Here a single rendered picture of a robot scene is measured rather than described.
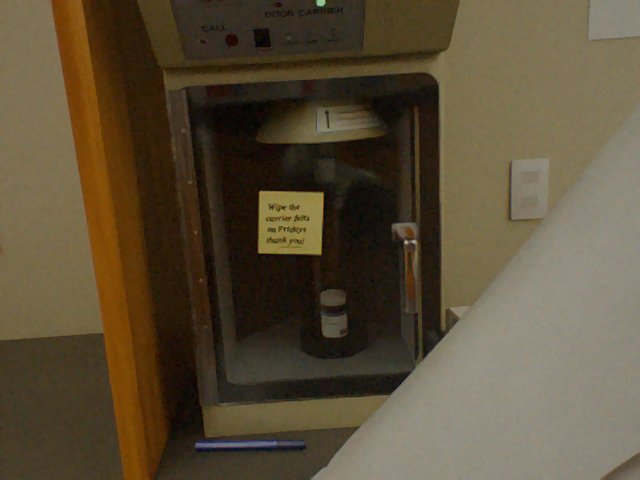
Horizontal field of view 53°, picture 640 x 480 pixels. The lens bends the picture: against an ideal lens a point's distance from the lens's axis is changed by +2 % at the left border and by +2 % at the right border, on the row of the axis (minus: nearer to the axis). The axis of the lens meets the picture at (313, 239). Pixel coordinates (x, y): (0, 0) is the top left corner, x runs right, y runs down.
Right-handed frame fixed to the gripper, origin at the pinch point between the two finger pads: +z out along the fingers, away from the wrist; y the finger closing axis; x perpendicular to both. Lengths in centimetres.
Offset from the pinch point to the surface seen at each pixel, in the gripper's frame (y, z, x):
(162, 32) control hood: 25.1, 17.2, -30.4
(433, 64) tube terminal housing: -4.1, 23.1, -25.8
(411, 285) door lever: -0.1, 17.1, -1.4
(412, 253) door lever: -0.3, 17.0, -5.2
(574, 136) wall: -40, 66, -12
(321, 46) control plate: 8.8, 19.2, -28.3
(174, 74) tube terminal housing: 25.4, 23.1, -26.4
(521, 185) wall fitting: -30, 66, -3
